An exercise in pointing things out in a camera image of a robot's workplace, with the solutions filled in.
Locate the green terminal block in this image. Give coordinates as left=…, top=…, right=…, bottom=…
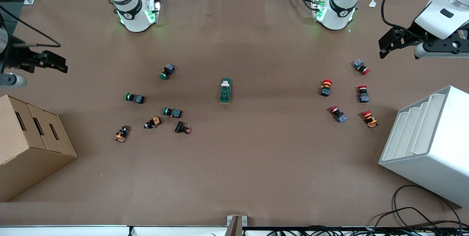
left=219, top=78, right=232, bottom=104

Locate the red blue emergency button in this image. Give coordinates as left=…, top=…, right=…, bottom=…
left=357, top=85, right=370, bottom=103
left=352, top=59, right=370, bottom=75
left=329, top=106, right=348, bottom=123

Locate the red orange emergency button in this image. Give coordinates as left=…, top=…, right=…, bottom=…
left=362, top=110, right=378, bottom=129
left=320, top=79, right=333, bottom=97

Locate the brown cardboard box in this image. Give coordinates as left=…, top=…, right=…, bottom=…
left=0, top=94, right=77, bottom=203

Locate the white stepped plastic bin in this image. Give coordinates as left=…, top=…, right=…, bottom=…
left=378, top=85, right=469, bottom=208

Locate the brown table cover sheet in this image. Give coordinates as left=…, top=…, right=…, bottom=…
left=0, top=0, right=469, bottom=227

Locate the black orange selector switch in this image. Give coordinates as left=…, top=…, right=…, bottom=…
left=114, top=125, right=131, bottom=143
left=144, top=116, right=162, bottom=130

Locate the black switch with red lamp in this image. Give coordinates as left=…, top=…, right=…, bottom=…
left=174, top=121, right=192, bottom=135

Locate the black looped floor cable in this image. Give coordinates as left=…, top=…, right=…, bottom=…
left=370, top=185, right=463, bottom=231

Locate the white table edge rail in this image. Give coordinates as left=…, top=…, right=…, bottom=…
left=0, top=225, right=228, bottom=236

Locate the black cable bundle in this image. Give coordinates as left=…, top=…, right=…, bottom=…
left=266, top=225, right=469, bottom=236

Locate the metal table edge bracket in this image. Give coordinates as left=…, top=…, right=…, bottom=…
left=224, top=215, right=248, bottom=236

